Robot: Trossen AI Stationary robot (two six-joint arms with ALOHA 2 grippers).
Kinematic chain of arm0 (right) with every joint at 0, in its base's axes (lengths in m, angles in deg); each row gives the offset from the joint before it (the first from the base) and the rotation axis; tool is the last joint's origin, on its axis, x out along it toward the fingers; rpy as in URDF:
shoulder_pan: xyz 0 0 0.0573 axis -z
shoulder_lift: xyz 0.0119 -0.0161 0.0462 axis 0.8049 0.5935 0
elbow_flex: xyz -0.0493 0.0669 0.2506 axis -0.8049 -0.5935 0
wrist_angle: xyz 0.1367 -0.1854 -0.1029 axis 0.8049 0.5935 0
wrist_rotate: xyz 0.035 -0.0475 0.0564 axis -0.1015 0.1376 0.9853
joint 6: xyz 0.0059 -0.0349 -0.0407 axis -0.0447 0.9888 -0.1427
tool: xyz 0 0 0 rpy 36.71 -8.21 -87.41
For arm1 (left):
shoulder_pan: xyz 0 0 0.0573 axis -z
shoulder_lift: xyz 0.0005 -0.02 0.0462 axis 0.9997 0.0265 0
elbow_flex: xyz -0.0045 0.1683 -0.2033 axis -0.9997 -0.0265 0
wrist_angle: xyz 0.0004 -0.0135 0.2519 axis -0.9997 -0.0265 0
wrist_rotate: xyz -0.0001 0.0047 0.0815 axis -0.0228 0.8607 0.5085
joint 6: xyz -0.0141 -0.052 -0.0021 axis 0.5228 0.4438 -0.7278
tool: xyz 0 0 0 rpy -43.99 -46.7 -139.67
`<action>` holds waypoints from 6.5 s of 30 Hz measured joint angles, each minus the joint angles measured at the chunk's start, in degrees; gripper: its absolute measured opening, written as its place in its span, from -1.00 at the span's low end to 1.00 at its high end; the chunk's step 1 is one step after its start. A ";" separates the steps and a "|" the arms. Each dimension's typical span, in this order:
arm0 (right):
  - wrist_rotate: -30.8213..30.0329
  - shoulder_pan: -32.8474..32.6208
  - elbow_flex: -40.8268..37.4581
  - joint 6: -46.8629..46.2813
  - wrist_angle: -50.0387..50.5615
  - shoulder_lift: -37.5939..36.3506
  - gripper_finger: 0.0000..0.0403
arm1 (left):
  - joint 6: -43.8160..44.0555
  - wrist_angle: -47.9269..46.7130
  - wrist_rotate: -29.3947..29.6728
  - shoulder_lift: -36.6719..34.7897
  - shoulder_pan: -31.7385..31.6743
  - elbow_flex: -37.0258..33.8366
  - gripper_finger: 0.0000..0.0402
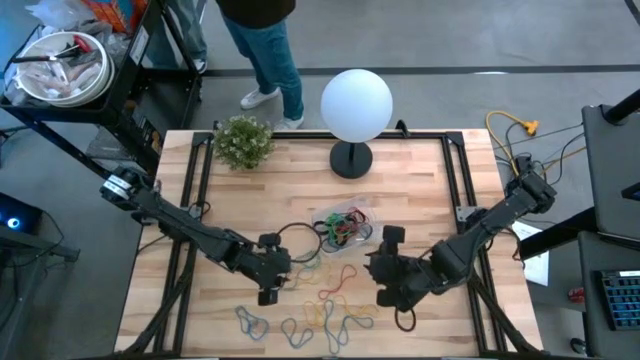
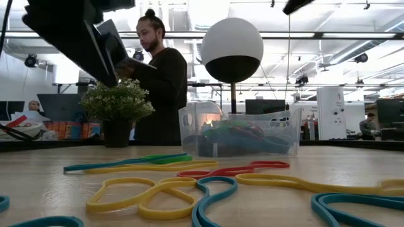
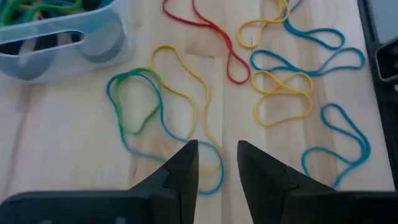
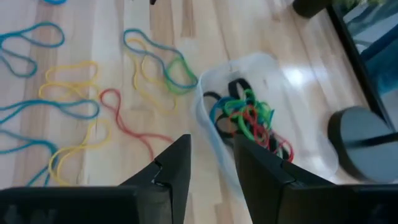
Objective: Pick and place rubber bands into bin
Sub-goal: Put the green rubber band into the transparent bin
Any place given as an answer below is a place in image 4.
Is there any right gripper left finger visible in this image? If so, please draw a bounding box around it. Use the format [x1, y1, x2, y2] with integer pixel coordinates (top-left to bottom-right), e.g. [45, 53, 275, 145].
[0, 133, 192, 224]

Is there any green plant in black pot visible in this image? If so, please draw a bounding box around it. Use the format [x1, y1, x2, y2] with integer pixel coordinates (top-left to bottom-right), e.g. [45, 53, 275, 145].
[292, 0, 386, 19]

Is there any red rubber band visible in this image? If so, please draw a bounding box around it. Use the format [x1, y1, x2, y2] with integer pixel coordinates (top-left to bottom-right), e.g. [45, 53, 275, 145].
[99, 88, 175, 162]
[270, 133, 295, 163]
[228, 107, 271, 147]

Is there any white globe lamp, black base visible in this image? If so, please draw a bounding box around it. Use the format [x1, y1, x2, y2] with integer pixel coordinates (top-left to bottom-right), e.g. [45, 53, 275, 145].
[327, 105, 398, 184]

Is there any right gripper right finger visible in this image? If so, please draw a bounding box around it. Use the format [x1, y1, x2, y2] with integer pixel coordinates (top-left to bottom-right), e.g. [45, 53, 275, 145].
[233, 134, 398, 224]

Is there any green rubber band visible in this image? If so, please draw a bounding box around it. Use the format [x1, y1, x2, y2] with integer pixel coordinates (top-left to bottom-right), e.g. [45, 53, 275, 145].
[223, 88, 274, 142]
[164, 57, 199, 95]

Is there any clear plastic bin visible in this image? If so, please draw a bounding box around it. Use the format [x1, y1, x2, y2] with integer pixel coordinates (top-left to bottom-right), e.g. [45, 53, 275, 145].
[194, 52, 340, 200]

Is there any yellow rubber band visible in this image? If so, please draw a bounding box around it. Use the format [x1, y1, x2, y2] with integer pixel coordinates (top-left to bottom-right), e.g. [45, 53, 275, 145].
[125, 37, 178, 113]
[48, 119, 112, 187]
[38, 60, 100, 101]

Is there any wide black rubber band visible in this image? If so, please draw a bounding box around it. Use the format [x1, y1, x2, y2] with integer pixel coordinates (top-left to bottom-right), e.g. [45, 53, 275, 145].
[201, 90, 237, 139]
[228, 77, 253, 100]

